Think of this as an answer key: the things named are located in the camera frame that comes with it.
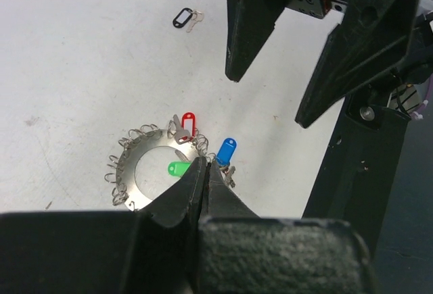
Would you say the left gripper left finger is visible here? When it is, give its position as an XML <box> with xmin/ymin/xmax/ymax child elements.
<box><xmin>1</xmin><ymin>157</ymin><xmax>207</xmax><ymax>293</ymax></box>

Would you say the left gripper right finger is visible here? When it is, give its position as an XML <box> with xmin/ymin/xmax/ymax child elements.
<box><xmin>198</xmin><ymin>163</ymin><xmax>378</xmax><ymax>293</ymax></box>

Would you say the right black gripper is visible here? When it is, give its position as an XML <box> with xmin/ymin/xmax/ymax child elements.
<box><xmin>225</xmin><ymin>0</ymin><xmax>420</xmax><ymax>128</ymax></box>

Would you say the green tagged key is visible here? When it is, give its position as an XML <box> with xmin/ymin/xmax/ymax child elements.
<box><xmin>167</xmin><ymin>150</ymin><xmax>191</xmax><ymax>177</ymax></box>

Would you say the blue tagged key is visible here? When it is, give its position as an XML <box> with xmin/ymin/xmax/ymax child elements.
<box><xmin>215</xmin><ymin>138</ymin><xmax>237</xmax><ymax>189</ymax></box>

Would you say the metal disc keyring holder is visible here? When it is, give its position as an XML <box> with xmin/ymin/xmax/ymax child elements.
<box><xmin>104</xmin><ymin>122</ymin><xmax>214</xmax><ymax>211</ymax></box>

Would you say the red tagged key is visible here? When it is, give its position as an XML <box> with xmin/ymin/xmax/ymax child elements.
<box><xmin>167</xmin><ymin>112</ymin><xmax>196</xmax><ymax>145</ymax></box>

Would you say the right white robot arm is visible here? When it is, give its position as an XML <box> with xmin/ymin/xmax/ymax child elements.
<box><xmin>225</xmin><ymin>0</ymin><xmax>432</xmax><ymax>128</ymax></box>

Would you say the black tagged key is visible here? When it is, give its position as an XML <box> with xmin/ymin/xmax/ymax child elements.
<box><xmin>172</xmin><ymin>7</ymin><xmax>204</xmax><ymax>33</ymax></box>

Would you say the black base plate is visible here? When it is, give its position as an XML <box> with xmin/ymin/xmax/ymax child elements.
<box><xmin>303</xmin><ymin>93</ymin><xmax>409</xmax><ymax>254</ymax></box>

